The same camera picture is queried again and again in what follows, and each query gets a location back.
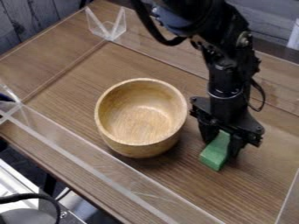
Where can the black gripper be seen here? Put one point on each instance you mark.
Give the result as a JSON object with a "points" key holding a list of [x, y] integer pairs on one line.
{"points": [[226, 114]]}

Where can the green rectangular block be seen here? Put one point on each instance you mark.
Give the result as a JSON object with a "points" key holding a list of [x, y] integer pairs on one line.
{"points": [[214, 153]]}

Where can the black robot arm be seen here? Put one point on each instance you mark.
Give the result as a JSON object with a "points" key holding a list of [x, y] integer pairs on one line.
{"points": [[216, 29]]}

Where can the brown wooden bowl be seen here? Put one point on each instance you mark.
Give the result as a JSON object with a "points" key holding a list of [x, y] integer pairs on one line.
{"points": [[140, 114]]}

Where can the clear acrylic front wall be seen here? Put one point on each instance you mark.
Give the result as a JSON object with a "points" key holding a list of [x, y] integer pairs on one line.
{"points": [[109, 183]]}

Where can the clear acrylic corner bracket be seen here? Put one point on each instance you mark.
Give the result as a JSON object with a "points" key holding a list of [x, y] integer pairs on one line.
{"points": [[106, 30]]}

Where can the grey metal base plate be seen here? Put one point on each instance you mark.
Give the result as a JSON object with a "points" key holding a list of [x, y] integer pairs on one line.
{"points": [[24, 205]]}

